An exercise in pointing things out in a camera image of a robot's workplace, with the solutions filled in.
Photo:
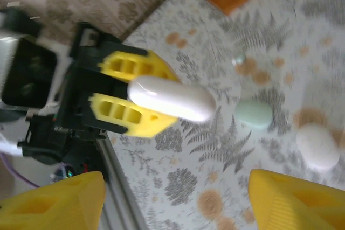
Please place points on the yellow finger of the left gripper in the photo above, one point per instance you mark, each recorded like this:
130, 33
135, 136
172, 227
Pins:
156, 65
151, 125

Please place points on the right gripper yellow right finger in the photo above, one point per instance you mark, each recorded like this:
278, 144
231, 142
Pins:
296, 205

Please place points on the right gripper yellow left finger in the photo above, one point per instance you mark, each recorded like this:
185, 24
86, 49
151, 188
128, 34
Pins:
67, 203

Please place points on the white pill-shaped charging case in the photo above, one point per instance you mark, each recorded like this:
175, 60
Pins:
169, 98

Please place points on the white oval case with display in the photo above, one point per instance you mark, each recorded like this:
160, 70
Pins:
318, 146

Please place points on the mint green charging case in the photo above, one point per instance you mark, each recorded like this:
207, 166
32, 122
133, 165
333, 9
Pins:
253, 112

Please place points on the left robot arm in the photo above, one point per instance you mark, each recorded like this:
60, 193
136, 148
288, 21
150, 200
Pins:
8, 143

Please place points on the floral table cover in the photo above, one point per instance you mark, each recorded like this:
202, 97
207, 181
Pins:
210, 160

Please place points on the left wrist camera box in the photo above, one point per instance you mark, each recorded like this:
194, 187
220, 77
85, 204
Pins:
29, 71

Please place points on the aluminium mounting rail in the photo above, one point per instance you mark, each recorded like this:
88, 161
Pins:
121, 181

